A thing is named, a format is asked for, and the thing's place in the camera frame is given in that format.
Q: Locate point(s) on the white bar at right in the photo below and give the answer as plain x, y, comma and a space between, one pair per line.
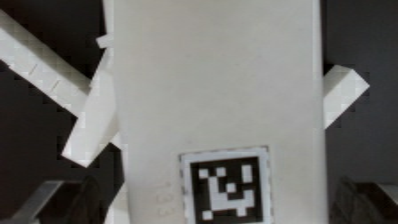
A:
40, 66

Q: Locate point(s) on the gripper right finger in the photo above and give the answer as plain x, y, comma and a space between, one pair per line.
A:
365, 203

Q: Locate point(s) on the white cabinet block part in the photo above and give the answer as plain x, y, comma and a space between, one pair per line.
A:
219, 94

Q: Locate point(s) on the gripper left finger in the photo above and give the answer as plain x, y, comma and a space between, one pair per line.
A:
65, 203

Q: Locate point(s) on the white cabinet door panel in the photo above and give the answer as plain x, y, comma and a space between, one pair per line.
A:
344, 88

